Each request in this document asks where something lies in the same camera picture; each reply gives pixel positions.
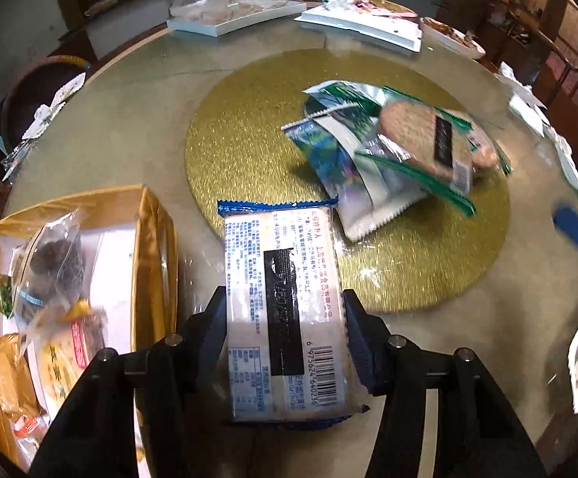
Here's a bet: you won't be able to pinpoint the wooden cabinet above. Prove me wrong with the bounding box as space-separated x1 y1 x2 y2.
485 0 578 127

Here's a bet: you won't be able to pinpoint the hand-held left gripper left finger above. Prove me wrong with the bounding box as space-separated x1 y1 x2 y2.
27 286 230 478

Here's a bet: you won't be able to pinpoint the gold round mat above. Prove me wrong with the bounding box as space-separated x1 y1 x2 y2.
185 49 512 313

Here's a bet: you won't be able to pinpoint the blue green foil packet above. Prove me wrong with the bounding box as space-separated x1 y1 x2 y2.
282 117 372 206

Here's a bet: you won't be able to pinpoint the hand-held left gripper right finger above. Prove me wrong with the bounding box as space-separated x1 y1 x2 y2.
343 289 549 478

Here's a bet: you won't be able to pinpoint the white tray with red wrappers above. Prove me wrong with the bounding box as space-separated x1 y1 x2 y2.
294 0 424 54

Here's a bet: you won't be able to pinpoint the white tray with paper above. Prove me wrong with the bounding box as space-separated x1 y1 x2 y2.
167 0 308 38

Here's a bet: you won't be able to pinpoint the crumpled clear wrappers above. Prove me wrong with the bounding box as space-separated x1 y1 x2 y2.
0 72 87 183

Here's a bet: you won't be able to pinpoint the green edged cracker packet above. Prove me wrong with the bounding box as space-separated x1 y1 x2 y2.
383 86 513 176

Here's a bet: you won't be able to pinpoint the white cracker packet blue edges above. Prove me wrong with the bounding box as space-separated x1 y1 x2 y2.
217 198 372 430

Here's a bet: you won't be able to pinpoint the white dish with food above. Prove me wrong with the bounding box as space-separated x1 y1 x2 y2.
419 16 487 60

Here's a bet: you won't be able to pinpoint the green silver foil packet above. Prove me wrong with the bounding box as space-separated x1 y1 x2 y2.
302 81 388 127

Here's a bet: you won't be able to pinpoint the dark wooden chair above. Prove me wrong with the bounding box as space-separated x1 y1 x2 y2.
0 55 95 154

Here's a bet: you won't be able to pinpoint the clear bag of dark snacks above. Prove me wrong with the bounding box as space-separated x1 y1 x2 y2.
11 209 89 312

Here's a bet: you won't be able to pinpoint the cardboard box with yellow tape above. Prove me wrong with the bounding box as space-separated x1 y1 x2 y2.
0 185 179 474

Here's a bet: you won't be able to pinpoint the yellow snack packet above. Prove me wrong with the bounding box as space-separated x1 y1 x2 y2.
35 303 109 395

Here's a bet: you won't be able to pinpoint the white paper packets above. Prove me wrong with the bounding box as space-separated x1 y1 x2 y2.
497 61 578 201

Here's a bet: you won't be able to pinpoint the round brown cracker packet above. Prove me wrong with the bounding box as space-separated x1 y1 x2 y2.
361 100 475 196

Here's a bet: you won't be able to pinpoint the white silver foil packet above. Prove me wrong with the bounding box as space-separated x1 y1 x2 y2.
333 152 477 242

